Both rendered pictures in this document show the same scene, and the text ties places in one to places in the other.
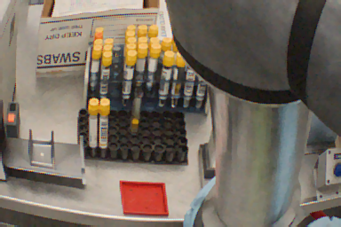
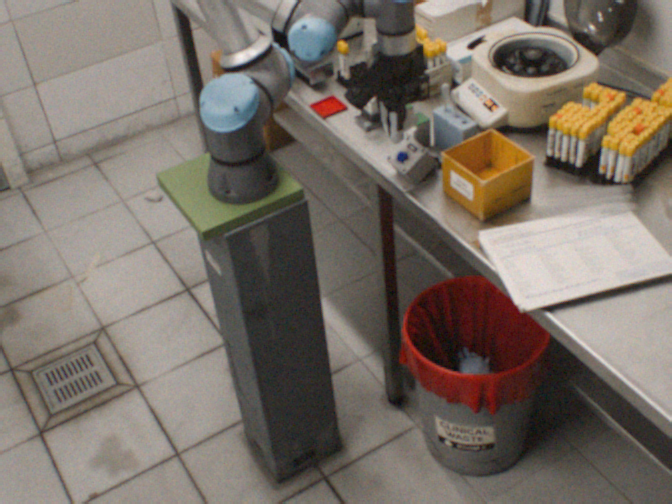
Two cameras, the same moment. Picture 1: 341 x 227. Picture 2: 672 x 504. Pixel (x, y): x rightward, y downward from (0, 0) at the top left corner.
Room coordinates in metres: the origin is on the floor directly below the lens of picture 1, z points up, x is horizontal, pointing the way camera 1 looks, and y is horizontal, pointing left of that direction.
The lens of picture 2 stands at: (0.04, -1.80, 2.06)
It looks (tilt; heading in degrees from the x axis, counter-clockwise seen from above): 41 degrees down; 75
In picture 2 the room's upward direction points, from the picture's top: 7 degrees counter-clockwise
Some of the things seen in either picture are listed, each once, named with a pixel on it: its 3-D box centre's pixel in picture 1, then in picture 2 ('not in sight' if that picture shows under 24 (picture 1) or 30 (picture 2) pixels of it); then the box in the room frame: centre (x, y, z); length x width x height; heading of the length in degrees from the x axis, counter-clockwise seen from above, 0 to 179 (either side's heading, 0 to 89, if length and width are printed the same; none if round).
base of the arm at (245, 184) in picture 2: not in sight; (240, 163); (0.29, -0.22, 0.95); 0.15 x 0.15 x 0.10
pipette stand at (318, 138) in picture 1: (322, 121); (454, 136); (0.75, -0.29, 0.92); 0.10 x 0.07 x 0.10; 104
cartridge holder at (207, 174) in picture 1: (218, 163); (376, 113); (0.65, -0.08, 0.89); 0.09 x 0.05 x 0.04; 9
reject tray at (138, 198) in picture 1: (143, 199); (328, 106); (0.57, 0.02, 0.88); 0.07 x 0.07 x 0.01; 11
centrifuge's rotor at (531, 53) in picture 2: not in sight; (532, 66); (1.00, -0.18, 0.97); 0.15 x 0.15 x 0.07
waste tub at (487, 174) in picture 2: not in sight; (487, 174); (0.75, -0.45, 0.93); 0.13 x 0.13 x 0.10; 13
